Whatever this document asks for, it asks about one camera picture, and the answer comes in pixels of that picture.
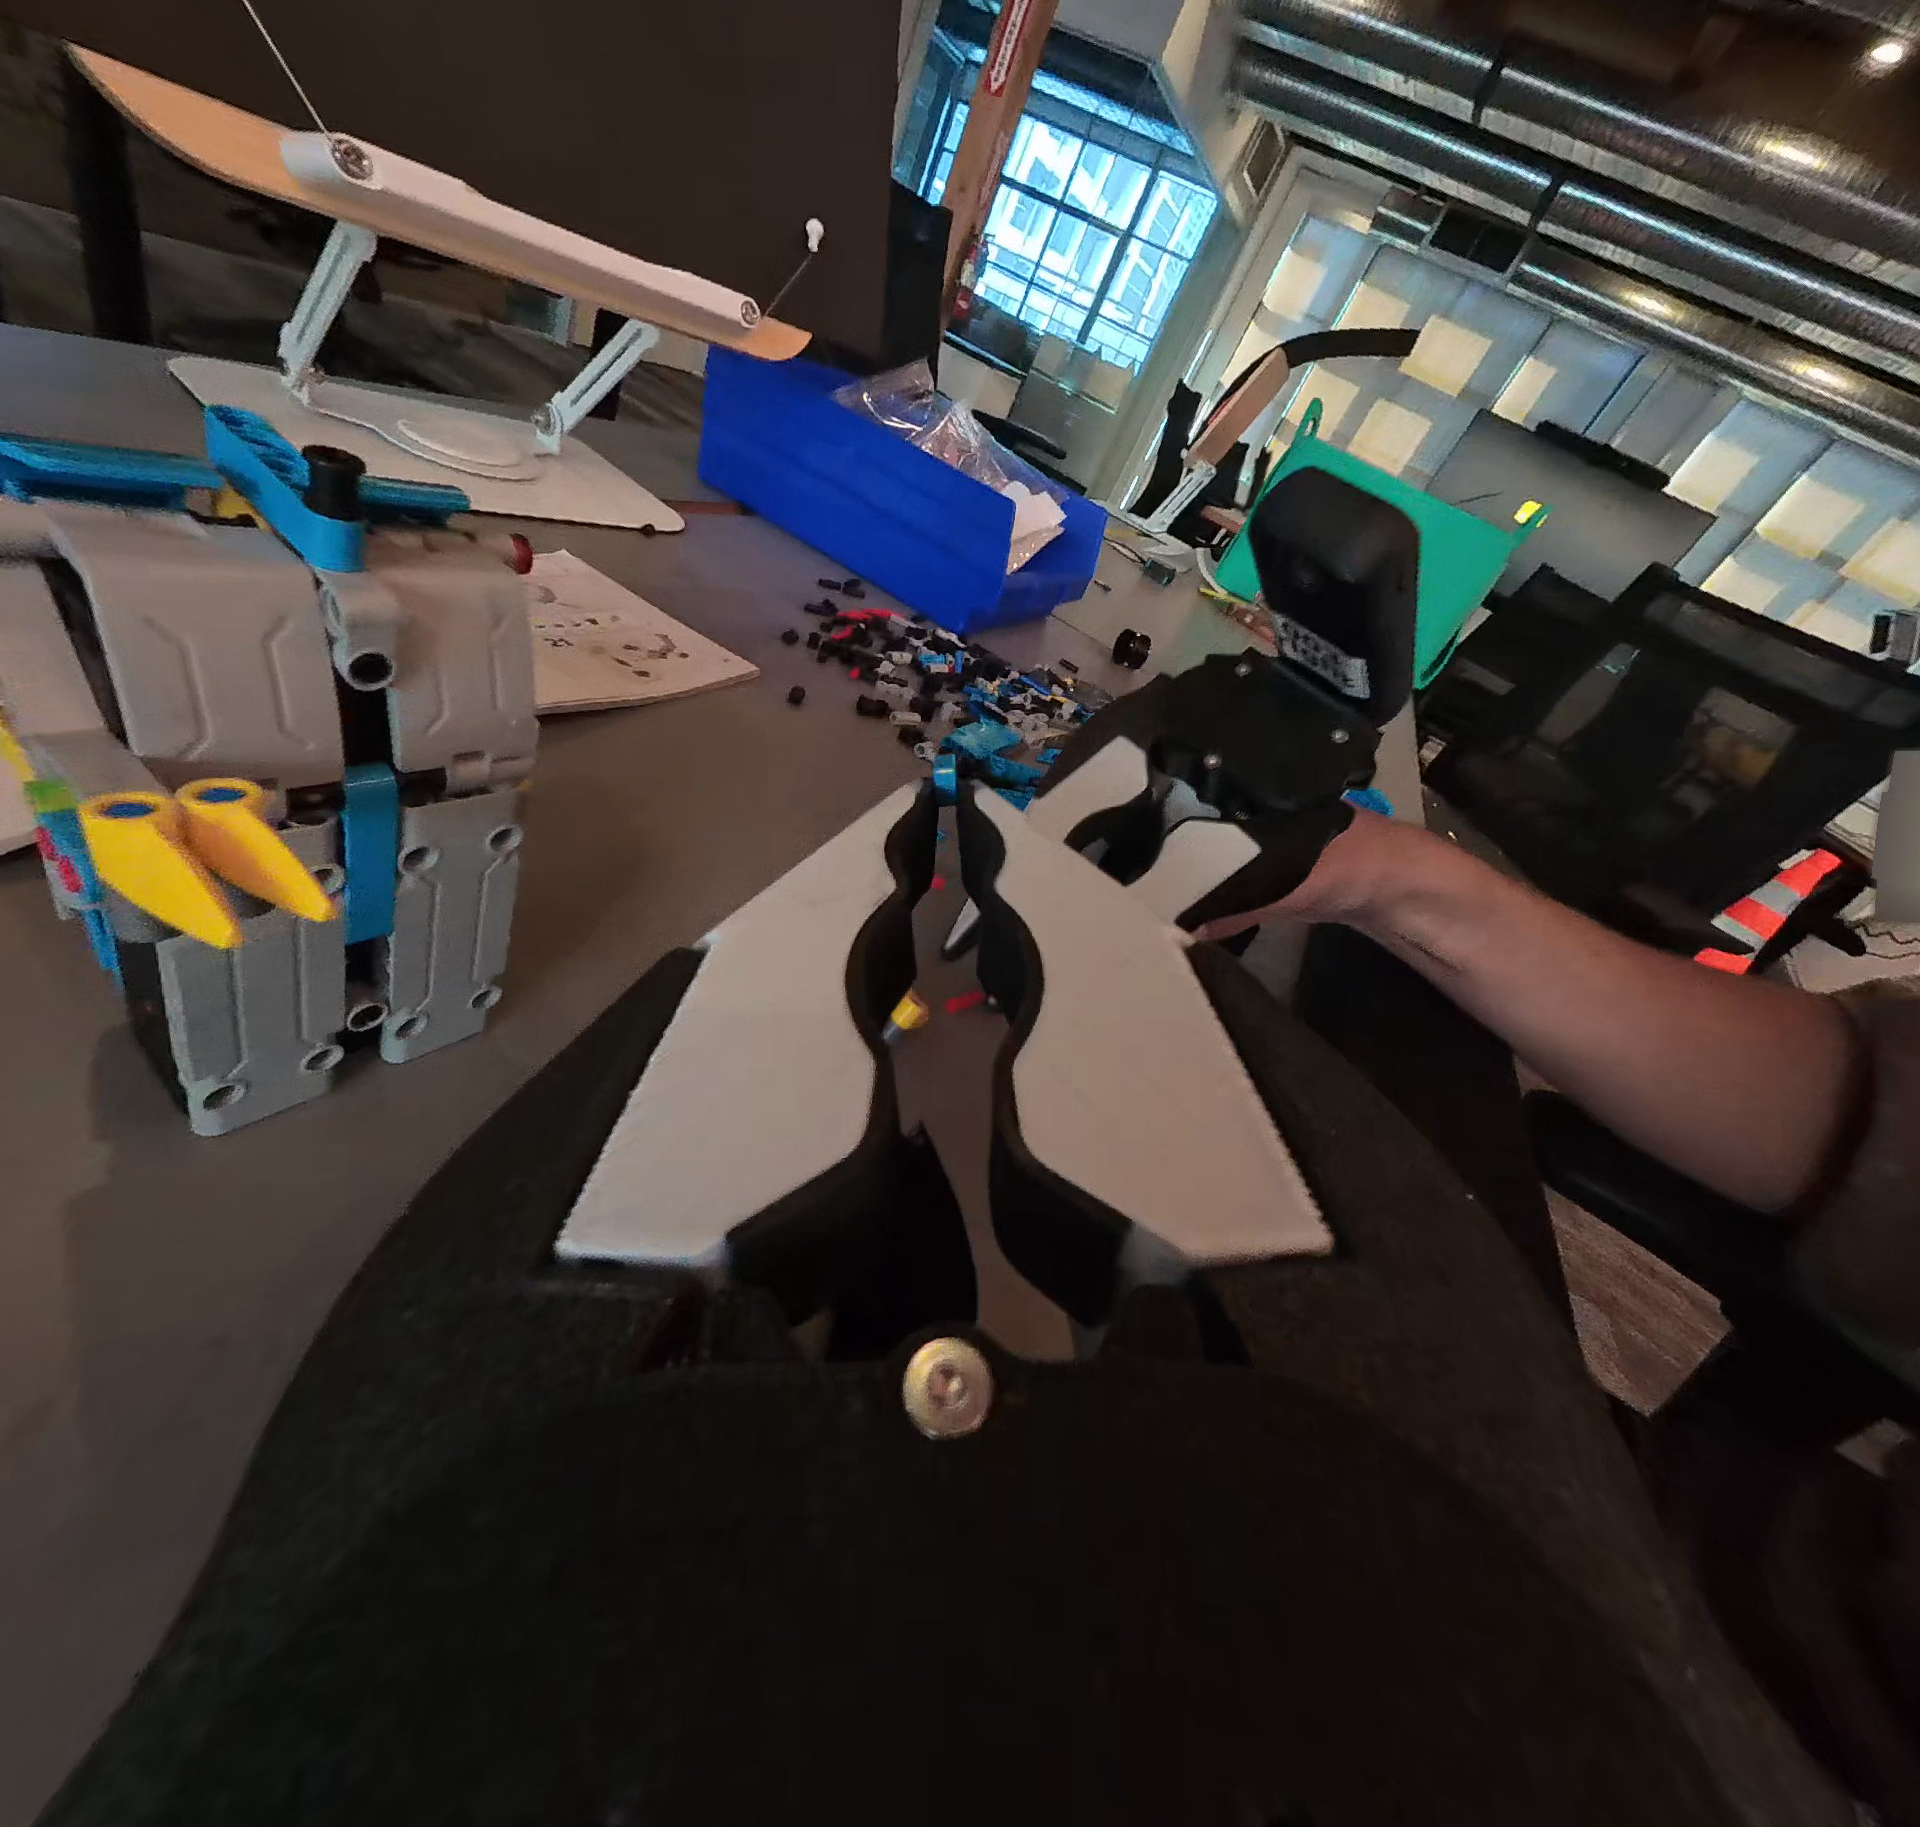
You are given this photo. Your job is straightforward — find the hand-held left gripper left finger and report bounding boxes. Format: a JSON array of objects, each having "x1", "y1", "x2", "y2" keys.
[{"x1": 555, "y1": 785, "x2": 942, "y2": 1269}]

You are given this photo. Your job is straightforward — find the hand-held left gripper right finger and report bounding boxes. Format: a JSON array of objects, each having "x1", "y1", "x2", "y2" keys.
[{"x1": 959, "y1": 787, "x2": 1338, "y2": 1266}]

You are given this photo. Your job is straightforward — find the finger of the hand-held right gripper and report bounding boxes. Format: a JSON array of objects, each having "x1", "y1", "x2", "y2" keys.
[
  {"x1": 1115, "y1": 816, "x2": 1265, "y2": 931},
  {"x1": 1029, "y1": 738, "x2": 1160, "y2": 848}
]

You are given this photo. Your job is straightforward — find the grey blue brick robot model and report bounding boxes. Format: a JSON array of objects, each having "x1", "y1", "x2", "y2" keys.
[{"x1": 0, "y1": 403, "x2": 543, "y2": 1139}]

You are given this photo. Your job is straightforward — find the teal tote bag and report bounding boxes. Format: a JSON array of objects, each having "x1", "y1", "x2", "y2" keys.
[{"x1": 1213, "y1": 399, "x2": 1548, "y2": 689}]

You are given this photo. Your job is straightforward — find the pile of small brick pieces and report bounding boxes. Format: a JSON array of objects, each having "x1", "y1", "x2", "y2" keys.
[{"x1": 779, "y1": 578, "x2": 1112, "y2": 796}]

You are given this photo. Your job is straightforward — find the grey monitor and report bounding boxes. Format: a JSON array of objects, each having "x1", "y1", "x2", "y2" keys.
[{"x1": 1424, "y1": 409, "x2": 1719, "y2": 584}]

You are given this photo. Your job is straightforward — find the blue plastic bin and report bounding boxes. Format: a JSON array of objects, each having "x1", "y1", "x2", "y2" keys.
[{"x1": 696, "y1": 342, "x2": 1109, "y2": 635}]

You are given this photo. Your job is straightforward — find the clear plastic bags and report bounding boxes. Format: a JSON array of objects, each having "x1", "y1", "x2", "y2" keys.
[{"x1": 831, "y1": 364, "x2": 1070, "y2": 576}]

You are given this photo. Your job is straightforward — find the instruction booklet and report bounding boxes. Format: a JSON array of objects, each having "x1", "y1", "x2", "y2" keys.
[{"x1": 517, "y1": 549, "x2": 758, "y2": 720}]

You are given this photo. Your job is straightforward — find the orange traffic cone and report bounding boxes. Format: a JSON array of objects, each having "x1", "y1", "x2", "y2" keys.
[{"x1": 1701, "y1": 848, "x2": 1853, "y2": 977}]

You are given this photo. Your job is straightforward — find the person's brown clothing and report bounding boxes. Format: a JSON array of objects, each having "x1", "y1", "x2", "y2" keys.
[{"x1": 1575, "y1": 980, "x2": 1920, "y2": 1827}]

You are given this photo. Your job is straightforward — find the white folding stand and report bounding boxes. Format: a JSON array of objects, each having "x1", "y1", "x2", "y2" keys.
[{"x1": 67, "y1": 0, "x2": 819, "y2": 532}]

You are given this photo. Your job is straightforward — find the black board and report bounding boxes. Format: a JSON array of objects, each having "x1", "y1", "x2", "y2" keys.
[{"x1": 0, "y1": 0, "x2": 954, "y2": 375}]

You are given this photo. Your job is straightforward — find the silver ventilation duct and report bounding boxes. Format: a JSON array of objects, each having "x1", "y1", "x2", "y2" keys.
[{"x1": 1221, "y1": 0, "x2": 1920, "y2": 406}]

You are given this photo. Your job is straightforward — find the wooden post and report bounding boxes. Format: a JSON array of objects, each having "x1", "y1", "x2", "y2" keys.
[{"x1": 936, "y1": 0, "x2": 1095, "y2": 345}]

